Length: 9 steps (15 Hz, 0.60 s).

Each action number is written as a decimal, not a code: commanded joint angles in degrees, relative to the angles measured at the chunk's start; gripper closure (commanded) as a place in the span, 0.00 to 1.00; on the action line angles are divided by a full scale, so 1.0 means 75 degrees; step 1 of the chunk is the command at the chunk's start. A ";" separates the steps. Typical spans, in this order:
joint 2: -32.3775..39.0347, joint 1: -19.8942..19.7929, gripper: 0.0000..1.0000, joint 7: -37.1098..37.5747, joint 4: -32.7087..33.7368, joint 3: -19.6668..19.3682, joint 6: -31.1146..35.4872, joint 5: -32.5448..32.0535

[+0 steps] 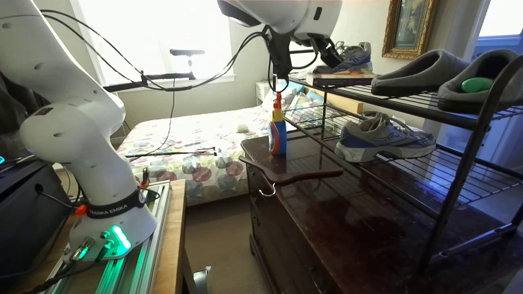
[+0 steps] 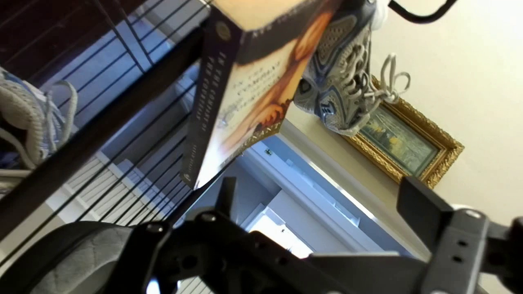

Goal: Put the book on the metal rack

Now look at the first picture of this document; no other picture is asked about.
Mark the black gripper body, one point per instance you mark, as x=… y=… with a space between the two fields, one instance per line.
x=319 y=43

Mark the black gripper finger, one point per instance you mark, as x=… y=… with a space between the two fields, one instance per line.
x=334 y=59

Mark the beige box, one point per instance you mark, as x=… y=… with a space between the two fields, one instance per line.
x=341 y=79

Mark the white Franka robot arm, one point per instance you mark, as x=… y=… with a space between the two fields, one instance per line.
x=76 y=124

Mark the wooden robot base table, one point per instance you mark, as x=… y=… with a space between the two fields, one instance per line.
x=169 y=239

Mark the grey white sneaker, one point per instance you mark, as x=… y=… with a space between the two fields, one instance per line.
x=354 y=57

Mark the gold framed painting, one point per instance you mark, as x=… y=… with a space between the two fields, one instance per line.
x=409 y=26

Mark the blue spray cleaner bottle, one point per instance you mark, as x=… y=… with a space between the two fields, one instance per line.
x=279 y=131

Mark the blue grey sneaker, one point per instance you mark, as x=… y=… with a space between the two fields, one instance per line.
x=382 y=139

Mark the brown wooden clothes hanger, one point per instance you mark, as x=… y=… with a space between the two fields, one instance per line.
x=295 y=177

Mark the green object in slipper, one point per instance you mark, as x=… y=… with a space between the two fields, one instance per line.
x=476 y=83

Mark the dark wooden dresser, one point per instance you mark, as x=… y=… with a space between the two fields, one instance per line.
x=337 y=217

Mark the bed with floral bedspread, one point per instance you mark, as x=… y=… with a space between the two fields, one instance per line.
x=190 y=141

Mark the black controller box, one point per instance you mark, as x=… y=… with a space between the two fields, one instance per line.
x=27 y=206

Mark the black camera mount rod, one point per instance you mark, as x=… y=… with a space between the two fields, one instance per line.
x=158 y=79

